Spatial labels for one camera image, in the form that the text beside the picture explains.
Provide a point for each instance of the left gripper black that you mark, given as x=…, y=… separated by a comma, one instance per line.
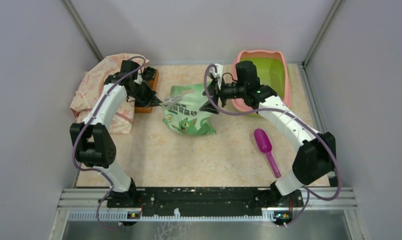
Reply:
x=151, y=93

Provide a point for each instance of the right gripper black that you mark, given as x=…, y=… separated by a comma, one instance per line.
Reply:
x=207, y=107

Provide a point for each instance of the green cat litter bag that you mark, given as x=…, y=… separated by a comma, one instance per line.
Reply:
x=185, y=117

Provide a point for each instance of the magenta plastic litter scoop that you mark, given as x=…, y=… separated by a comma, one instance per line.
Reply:
x=264, y=145

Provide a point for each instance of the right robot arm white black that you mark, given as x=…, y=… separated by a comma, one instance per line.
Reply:
x=315, y=155

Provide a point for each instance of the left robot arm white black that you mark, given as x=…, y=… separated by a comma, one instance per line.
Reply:
x=93, y=146

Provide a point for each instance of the pink and green litter box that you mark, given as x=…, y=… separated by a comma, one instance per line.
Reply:
x=272, y=70

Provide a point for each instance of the dark patterned rolled fabric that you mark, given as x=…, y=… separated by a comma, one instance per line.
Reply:
x=149, y=74

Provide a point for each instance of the pink patterned crumpled cloth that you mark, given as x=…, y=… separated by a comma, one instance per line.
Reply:
x=90, y=90

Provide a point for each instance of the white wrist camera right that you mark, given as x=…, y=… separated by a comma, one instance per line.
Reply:
x=216, y=71

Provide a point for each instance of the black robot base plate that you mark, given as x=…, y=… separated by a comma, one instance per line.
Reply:
x=203, y=201

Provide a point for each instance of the white slotted cable duct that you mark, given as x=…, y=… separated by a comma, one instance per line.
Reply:
x=128, y=216

